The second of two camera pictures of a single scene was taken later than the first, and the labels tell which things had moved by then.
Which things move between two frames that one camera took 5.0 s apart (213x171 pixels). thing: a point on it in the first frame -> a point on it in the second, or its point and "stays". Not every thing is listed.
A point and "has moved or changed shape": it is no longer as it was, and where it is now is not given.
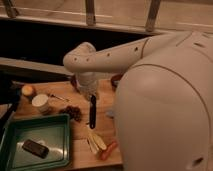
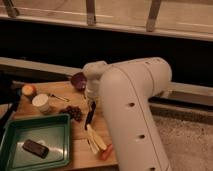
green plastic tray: (51, 131) stays
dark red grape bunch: (73, 112) stays
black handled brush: (93, 107) has moved or changed shape
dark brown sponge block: (35, 148) stays
